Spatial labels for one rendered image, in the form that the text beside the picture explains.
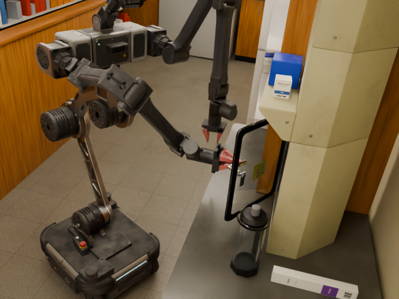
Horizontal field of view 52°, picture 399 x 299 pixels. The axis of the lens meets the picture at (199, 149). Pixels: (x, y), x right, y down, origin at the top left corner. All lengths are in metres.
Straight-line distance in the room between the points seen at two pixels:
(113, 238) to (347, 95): 1.74
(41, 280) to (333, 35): 2.20
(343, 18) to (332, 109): 0.26
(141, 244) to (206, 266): 1.12
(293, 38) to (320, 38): 0.39
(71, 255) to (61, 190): 1.01
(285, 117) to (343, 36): 0.28
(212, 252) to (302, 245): 0.32
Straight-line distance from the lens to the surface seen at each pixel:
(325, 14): 1.18
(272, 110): 1.27
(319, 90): 1.24
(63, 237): 2.66
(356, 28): 1.19
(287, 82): 1.34
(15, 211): 3.31
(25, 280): 2.80
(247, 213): 1.35
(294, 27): 1.57
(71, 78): 1.61
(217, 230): 1.63
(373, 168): 1.79
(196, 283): 1.44
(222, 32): 1.69
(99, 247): 2.53
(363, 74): 1.28
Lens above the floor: 2.02
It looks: 31 degrees down
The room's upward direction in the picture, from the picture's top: 5 degrees clockwise
